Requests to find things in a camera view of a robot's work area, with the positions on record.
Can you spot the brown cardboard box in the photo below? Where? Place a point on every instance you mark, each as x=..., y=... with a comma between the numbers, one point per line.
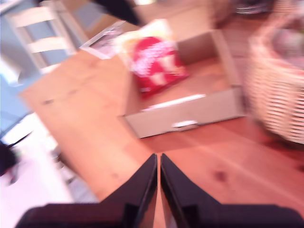
x=190, y=111

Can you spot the white bag with red logo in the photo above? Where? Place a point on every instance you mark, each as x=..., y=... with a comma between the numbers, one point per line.
x=156, y=61

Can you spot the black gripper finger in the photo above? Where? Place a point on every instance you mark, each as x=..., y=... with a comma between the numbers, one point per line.
x=118, y=9
x=175, y=192
x=145, y=190

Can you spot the white wooden chair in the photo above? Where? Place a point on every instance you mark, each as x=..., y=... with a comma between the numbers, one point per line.
x=45, y=42

